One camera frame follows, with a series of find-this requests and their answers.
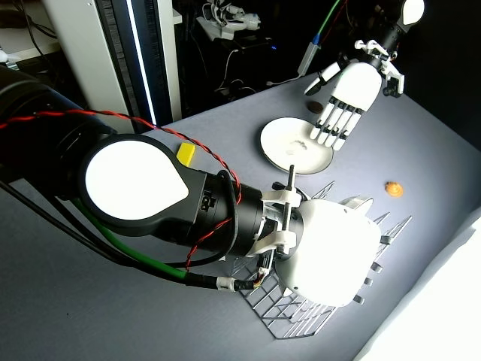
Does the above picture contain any thin white cable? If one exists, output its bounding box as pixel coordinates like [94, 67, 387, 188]
[265, 73, 301, 86]

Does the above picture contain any white plate with dark smudge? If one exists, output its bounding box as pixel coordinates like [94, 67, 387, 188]
[259, 117, 334, 174]

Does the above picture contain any orange swirl cookie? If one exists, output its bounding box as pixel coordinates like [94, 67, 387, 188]
[385, 180, 405, 199]

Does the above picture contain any spare white robot hand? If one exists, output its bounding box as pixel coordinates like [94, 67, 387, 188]
[204, 0, 262, 33]

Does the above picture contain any white tilted display stand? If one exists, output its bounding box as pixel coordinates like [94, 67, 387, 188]
[195, 17, 241, 42]

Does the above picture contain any yellow rectangular block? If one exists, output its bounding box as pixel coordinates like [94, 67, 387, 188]
[175, 141, 197, 166]

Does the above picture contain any grey cable adapter box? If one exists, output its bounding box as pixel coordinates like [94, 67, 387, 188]
[296, 33, 322, 74]

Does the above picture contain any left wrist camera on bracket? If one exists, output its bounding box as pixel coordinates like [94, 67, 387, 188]
[355, 39, 406, 99]

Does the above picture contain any silver wire dish rack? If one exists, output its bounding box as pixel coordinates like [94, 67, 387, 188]
[228, 180, 413, 339]

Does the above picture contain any black box with blue light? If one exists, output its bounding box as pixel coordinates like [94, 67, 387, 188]
[221, 35, 277, 57]

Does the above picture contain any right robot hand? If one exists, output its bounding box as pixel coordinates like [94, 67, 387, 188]
[277, 198, 395, 309]

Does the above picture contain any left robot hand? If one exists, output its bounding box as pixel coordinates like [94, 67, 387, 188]
[304, 59, 384, 152]

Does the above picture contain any thin green cable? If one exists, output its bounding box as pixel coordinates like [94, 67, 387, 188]
[315, 0, 341, 37]

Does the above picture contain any thick green cable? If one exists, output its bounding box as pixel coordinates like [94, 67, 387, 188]
[73, 199, 187, 281]

